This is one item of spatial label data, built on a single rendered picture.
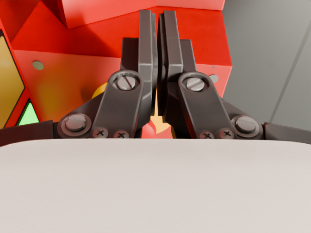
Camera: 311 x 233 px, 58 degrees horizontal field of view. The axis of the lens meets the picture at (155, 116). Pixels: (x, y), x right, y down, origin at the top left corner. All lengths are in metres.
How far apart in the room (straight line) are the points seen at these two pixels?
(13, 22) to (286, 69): 1.08
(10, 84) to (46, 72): 0.03
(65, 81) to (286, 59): 1.10
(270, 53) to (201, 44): 1.01
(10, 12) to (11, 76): 0.23
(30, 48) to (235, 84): 1.14
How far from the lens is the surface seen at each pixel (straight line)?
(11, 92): 0.22
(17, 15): 0.46
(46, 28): 0.24
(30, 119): 0.25
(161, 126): 0.25
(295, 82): 1.36
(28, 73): 0.23
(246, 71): 1.26
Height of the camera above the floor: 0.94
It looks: 41 degrees down
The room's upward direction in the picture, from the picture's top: 176 degrees counter-clockwise
